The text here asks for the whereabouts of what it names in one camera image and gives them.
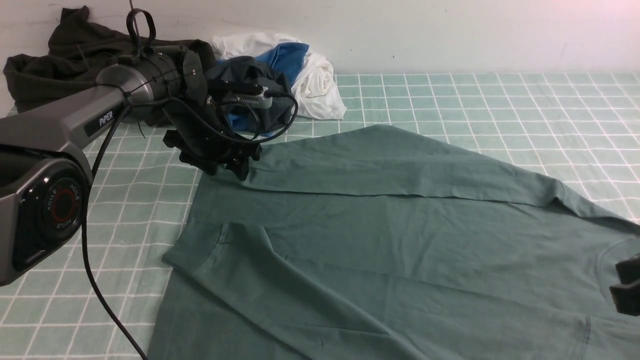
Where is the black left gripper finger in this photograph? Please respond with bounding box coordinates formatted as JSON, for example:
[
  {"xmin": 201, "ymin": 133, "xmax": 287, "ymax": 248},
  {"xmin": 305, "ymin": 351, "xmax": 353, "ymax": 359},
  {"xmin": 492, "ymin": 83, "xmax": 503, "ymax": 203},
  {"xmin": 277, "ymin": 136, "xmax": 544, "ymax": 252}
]
[
  {"xmin": 179, "ymin": 152, "xmax": 218, "ymax": 175},
  {"xmin": 226, "ymin": 159, "xmax": 250, "ymax": 182}
]

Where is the blue crumpled garment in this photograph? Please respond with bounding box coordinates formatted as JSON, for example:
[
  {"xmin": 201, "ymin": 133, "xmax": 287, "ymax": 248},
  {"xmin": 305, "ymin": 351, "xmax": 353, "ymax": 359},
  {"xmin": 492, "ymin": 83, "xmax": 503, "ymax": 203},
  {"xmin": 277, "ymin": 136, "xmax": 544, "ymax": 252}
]
[{"xmin": 249, "ymin": 42, "xmax": 309, "ymax": 136}]

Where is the green checked tablecloth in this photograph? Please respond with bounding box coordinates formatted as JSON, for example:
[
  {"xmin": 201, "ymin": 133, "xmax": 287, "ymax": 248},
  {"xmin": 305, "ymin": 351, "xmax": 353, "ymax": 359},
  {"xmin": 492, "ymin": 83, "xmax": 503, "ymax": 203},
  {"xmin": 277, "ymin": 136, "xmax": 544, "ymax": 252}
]
[{"xmin": 0, "ymin": 73, "xmax": 640, "ymax": 360}]

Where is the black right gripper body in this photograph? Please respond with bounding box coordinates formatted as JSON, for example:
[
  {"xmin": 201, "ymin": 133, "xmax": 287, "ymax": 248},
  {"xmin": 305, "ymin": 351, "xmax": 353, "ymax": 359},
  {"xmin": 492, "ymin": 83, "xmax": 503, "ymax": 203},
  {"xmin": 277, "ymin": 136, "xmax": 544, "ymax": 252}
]
[{"xmin": 609, "ymin": 253, "xmax": 640, "ymax": 317}]

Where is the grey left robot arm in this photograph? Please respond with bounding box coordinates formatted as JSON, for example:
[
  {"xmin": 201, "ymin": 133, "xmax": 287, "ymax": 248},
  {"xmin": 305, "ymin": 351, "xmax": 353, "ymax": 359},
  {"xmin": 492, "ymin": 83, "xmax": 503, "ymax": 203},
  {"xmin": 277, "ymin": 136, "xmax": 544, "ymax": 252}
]
[{"xmin": 0, "ymin": 46, "xmax": 262, "ymax": 286}]

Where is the dark grey crumpled garment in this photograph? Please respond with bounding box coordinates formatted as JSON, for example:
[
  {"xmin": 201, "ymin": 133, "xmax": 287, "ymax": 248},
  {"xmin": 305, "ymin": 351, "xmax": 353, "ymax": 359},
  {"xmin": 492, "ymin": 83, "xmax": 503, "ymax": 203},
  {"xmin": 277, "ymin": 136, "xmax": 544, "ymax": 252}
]
[{"xmin": 205, "ymin": 55, "xmax": 294, "ymax": 135}]

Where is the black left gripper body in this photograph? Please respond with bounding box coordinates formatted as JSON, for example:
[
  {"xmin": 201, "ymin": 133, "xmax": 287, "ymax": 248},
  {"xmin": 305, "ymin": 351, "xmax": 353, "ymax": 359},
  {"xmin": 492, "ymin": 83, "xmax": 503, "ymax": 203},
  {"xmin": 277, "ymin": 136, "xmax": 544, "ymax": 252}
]
[{"xmin": 162, "ymin": 46, "xmax": 263, "ymax": 166}]

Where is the dark olive crumpled garment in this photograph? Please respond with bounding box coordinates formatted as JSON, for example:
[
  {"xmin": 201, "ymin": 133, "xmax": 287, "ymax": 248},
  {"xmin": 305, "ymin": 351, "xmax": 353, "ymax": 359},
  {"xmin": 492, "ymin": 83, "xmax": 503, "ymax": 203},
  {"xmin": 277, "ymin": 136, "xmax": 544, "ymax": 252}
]
[{"xmin": 4, "ymin": 6, "xmax": 218, "ymax": 126}]

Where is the green long-sleeve top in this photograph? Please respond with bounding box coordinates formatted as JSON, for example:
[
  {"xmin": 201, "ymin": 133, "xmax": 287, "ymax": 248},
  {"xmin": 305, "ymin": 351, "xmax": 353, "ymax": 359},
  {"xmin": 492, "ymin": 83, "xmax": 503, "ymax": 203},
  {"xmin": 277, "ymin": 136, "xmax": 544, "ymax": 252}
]
[{"xmin": 148, "ymin": 125, "xmax": 639, "ymax": 360}]

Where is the white crumpled garment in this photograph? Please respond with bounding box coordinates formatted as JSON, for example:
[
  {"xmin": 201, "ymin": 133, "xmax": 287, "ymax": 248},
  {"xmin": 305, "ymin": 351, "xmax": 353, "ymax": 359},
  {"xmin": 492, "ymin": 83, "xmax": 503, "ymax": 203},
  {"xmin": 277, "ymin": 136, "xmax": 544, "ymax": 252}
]
[{"xmin": 211, "ymin": 32, "xmax": 347, "ymax": 120}]

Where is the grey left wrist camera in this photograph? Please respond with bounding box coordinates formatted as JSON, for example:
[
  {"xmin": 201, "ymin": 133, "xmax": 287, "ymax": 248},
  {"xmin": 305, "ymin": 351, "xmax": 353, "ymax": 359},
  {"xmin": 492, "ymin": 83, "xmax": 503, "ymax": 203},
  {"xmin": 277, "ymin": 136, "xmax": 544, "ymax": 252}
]
[{"xmin": 211, "ymin": 80, "xmax": 273, "ymax": 110}]

